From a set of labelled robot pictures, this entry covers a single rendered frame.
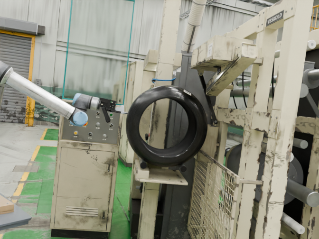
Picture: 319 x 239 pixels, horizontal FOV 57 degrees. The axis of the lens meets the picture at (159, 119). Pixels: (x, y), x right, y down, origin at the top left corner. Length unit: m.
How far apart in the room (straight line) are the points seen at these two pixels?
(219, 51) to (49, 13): 10.04
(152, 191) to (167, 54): 1.12
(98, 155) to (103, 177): 0.21
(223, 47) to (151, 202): 1.37
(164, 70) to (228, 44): 0.70
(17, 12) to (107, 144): 9.29
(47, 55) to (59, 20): 1.33
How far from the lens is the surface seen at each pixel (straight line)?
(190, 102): 2.00
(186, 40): 2.94
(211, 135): 2.39
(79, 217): 2.91
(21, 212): 1.99
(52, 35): 11.32
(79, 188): 2.82
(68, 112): 1.91
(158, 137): 2.37
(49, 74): 11.18
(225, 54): 1.83
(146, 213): 2.53
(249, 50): 1.79
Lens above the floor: 1.35
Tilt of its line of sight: 4 degrees down
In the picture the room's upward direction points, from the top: 7 degrees clockwise
